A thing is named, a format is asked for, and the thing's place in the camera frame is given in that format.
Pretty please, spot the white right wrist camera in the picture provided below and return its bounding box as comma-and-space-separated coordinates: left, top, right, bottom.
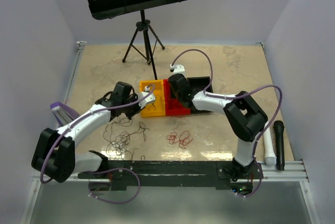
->
169, 64, 186, 77

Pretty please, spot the black striped cable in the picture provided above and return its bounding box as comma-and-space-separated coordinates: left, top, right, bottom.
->
103, 87, 163, 162

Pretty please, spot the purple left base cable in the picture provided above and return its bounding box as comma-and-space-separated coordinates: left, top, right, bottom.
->
88, 168, 142, 204

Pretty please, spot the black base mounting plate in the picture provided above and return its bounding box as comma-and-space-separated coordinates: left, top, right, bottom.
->
79, 160, 263, 191

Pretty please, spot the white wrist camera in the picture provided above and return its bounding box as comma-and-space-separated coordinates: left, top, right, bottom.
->
139, 84, 156, 109
169, 64, 186, 77

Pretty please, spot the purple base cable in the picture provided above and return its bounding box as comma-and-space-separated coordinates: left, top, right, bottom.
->
88, 168, 142, 204
235, 162, 264, 198

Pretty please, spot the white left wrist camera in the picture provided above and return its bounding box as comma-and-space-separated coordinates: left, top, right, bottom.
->
139, 84, 156, 109

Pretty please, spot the red plastic bin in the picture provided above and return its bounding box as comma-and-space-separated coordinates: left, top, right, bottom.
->
163, 79, 191, 116

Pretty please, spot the aluminium front rail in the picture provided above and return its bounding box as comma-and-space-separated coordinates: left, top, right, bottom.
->
31, 159, 310, 183

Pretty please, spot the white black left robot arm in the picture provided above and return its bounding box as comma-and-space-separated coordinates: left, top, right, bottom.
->
31, 82, 154, 183

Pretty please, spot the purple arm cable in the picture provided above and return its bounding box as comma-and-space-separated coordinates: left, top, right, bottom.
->
39, 84, 155, 184
171, 49, 284, 162

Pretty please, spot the black plastic bin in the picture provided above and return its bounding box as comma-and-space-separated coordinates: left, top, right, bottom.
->
186, 76, 216, 115

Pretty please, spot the red cable tangle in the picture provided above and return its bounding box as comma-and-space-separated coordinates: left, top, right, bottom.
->
166, 129, 194, 149

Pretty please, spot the black microphone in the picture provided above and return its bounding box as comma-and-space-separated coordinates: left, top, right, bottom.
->
273, 120, 285, 171

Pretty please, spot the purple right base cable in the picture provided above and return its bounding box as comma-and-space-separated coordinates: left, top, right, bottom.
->
235, 162, 264, 198

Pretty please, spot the yellow plastic bin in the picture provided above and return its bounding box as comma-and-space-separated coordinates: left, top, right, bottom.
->
139, 80, 165, 118

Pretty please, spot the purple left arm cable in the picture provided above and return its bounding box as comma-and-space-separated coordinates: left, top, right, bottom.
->
39, 84, 155, 184

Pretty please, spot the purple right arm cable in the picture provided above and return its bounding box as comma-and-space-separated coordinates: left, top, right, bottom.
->
171, 49, 284, 162

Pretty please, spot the purple metronome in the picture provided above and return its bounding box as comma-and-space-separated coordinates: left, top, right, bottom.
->
50, 102, 80, 127

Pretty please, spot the white microphone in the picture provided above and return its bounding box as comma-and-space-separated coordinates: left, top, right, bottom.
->
263, 128, 276, 166

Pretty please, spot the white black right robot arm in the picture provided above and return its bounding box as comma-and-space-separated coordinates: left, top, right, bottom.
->
168, 74, 268, 178

